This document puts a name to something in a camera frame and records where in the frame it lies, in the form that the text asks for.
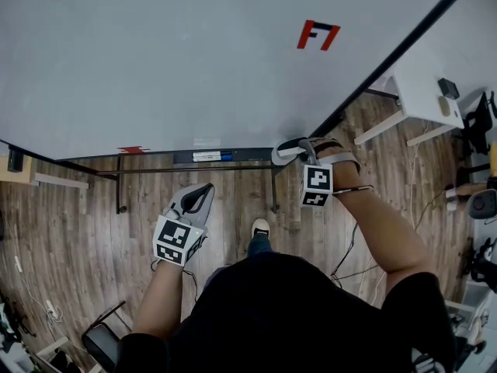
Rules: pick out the white plastic storage rack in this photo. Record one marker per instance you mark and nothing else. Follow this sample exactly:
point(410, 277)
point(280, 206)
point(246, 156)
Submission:
point(471, 297)

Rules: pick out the red plastic holder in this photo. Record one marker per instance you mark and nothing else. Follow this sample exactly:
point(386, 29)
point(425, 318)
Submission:
point(134, 150)

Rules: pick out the black office chair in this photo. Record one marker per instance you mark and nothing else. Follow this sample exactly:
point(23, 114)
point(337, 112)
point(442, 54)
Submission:
point(479, 126)

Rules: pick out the person's left forearm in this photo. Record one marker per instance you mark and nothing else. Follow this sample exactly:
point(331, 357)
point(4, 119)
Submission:
point(159, 301)

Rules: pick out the person's black shirt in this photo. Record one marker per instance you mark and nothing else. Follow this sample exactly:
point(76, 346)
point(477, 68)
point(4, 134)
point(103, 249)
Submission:
point(287, 317)

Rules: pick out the white marker with blue cap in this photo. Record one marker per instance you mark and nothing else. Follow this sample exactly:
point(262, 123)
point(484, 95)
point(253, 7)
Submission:
point(207, 156)

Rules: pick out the black framed whiteboard on stand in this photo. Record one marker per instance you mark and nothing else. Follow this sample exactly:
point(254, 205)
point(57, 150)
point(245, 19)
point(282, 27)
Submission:
point(155, 72)

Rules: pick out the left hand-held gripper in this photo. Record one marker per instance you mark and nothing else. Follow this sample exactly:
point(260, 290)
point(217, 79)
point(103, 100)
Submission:
point(174, 239)

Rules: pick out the person's right hand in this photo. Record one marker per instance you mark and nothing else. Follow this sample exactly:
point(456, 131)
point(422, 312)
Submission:
point(345, 179)

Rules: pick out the black box on wooden table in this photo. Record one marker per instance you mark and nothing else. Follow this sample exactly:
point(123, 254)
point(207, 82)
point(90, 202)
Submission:
point(15, 161)

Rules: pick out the yellow cushion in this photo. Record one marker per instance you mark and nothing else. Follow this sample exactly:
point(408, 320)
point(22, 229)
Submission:
point(494, 159)

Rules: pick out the white power strip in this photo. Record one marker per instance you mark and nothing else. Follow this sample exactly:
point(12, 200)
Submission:
point(50, 306)
point(18, 262)

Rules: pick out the white square table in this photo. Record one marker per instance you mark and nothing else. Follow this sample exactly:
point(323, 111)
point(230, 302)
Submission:
point(419, 91)

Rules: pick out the person's right forearm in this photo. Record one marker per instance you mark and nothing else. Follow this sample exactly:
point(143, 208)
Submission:
point(384, 231)

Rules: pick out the beige oval case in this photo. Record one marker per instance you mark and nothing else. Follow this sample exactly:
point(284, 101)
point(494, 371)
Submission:
point(444, 107)

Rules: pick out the grey round machine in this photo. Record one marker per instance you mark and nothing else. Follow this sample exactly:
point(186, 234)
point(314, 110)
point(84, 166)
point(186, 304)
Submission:
point(483, 204)

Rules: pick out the black box on white table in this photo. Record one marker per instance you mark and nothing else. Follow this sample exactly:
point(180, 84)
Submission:
point(448, 88)

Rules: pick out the person's blue jeans leg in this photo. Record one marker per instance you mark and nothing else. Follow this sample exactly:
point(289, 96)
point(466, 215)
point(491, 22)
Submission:
point(259, 246)

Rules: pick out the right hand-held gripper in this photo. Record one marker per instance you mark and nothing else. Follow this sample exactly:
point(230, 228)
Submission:
point(316, 185)

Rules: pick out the person's white shoe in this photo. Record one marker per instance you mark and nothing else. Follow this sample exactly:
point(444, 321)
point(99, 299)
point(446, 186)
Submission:
point(260, 227)

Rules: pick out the wooden side table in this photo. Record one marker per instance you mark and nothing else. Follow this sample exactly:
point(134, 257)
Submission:
point(19, 173)

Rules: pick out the black equipment frame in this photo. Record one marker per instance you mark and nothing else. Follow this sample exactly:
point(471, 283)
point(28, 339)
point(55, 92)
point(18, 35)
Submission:
point(483, 262)

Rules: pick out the black folding chair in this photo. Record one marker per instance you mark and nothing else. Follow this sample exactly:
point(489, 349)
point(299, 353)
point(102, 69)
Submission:
point(101, 340)

